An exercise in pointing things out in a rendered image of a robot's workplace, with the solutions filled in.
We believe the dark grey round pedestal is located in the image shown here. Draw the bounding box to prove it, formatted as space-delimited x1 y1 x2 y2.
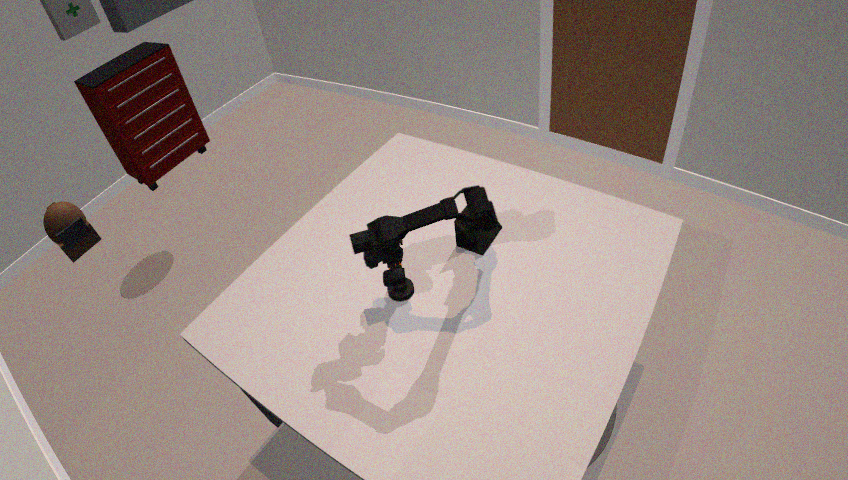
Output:
387 278 414 302

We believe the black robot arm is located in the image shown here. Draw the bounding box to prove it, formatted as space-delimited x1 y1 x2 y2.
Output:
350 185 498 269

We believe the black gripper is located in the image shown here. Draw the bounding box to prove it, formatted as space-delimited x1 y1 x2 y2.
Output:
380 239 406 287

